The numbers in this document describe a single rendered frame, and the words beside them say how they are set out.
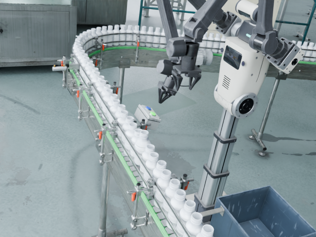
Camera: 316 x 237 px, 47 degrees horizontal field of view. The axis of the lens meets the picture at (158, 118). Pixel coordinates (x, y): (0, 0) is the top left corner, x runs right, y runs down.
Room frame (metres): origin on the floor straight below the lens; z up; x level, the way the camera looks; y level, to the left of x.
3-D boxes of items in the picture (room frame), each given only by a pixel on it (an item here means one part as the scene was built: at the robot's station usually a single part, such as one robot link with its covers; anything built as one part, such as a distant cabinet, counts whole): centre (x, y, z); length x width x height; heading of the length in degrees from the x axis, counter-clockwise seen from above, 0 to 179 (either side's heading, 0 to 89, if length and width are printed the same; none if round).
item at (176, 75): (1.37, -0.07, 1.44); 0.07 x 0.07 x 0.09; 28
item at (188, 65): (1.38, -0.09, 1.51); 0.10 x 0.07 x 0.07; 118
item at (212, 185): (1.83, -0.41, 0.49); 0.13 x 0.13 x 0.40; 29
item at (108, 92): (1.73, 0.28, 1.08); 0.06 x 0.06 x 0.17
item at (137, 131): (1.37, 0.08, 1.08); 0.06 x 0.06 x 0.17
